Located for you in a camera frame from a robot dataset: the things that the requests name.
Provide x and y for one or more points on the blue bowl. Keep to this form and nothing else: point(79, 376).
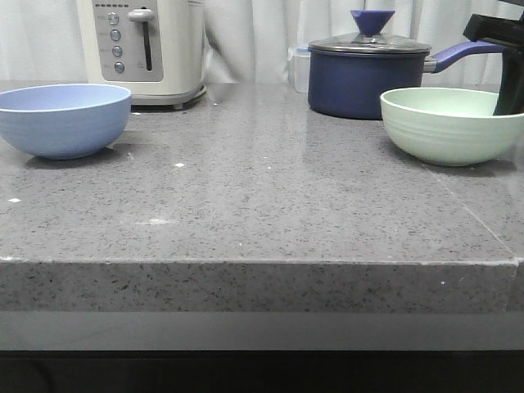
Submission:
point(64, 121)

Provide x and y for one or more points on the green bowl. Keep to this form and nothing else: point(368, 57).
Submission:
point(448, 126)

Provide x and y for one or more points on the cream white toaster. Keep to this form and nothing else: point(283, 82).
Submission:
point(154, 48)

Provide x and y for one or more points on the clear plastic container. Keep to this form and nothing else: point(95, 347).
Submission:
point(298, 58)

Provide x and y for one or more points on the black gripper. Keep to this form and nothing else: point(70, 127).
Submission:
point(509, 34)

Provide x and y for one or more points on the dark blue saucepan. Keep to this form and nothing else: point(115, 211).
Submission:
point(347, 82)

